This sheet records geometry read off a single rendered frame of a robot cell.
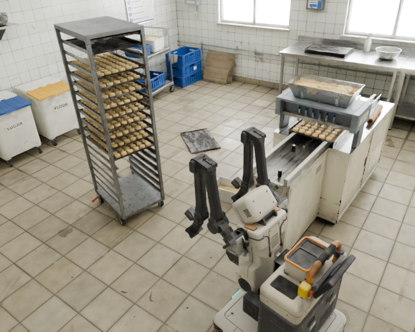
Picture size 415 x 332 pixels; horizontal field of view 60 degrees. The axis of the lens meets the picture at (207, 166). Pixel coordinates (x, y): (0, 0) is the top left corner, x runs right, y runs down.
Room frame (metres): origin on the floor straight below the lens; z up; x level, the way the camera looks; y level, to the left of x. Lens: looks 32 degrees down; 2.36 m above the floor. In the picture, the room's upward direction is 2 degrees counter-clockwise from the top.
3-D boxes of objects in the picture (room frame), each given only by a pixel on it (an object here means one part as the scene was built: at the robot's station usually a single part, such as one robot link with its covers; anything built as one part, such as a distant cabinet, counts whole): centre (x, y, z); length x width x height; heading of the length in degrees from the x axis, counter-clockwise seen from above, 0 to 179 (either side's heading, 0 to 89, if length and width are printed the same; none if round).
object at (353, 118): (2.87, -1.00, 1.01); 0.72 x 0.33 x 0.34; 50
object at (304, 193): (2.48, -0.68, 0.45); 0.70 x 0.34 x 0.90; 140
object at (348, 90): (2.87, -1.01, 1.28); 0.54 x 0.27 x 0.06; 50
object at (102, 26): (3.06, 0.84, 0.93); 0.64 x 0.51 x 1.78; 38
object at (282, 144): (3.05, -0.96, 0.87); 2.01 x 0.03 x 0.07; 140
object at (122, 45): (3.07, 0.84, 1.68); 0.60 x 0.40 x 0.02; 38
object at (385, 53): (4.98, -2.55, 0.94); 0.33 x 0.33 x 0.12
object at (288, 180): (2.86, -1.19, 0.87); 2.01 x 0.03 x 0.07; 140
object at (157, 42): (6.35, 0.90, 0.89); 0.44 x 0.36 x 0.20; 62
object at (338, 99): (2.87, -1.00, 1.25); 0.56 x 0.29 x 0.14; 50
